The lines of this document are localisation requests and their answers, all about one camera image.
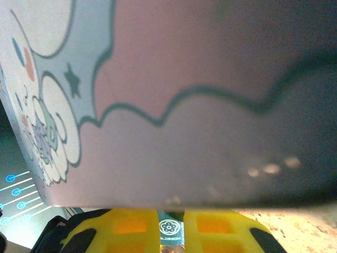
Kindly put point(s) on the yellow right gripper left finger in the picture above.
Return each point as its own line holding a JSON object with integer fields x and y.
{"x": 131, "y": 237}

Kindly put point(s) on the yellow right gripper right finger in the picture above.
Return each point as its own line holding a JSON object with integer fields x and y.
{"x": 210, "y": 237}

